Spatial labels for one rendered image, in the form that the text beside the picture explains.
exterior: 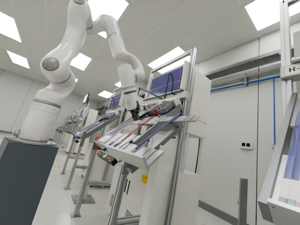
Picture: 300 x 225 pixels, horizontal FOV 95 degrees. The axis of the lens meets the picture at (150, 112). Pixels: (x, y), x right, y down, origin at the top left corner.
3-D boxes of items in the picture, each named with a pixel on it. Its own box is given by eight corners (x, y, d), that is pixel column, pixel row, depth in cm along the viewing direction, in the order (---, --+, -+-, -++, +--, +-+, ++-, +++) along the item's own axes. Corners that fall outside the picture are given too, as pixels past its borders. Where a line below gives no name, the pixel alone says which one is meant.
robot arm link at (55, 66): (70, 90, 78) (59, 78, 63) (47, 84, 76) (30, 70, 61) (97, 21, 90) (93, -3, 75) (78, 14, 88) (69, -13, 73)
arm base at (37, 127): (6, 141, 52) (27, 96, 57) (2, 135, 64) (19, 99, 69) (60, 147, 66) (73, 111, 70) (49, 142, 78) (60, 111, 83)
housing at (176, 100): (179, 112, 133) (173, 99, 130) (149, 115, 173) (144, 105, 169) (183, 108, 138) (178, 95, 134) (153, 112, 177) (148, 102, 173)
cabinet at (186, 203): (136, 266, 94) (154, 170, 108) (103, 213, 150) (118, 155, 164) (193, 244, 129) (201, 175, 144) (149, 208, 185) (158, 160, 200)
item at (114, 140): (124, 154, 96) (122, 151, 96) (97, 143, 149) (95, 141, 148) (143, 138, 107) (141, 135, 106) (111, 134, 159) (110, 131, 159)
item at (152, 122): (159, 128, 117) (157, 122, 116) (124, 127, 170) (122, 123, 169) (181, 109, 135) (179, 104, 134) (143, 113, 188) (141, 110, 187)
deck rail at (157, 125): (126, 159, 95) (122, 152, 93) (125, 158, 96) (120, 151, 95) (182, 109, 134) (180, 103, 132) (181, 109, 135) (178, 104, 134)
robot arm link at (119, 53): (131, 41, 93) (144, 83, 90) (107, 43, 88) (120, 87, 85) (134, 31, 85) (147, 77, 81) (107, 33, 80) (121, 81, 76)
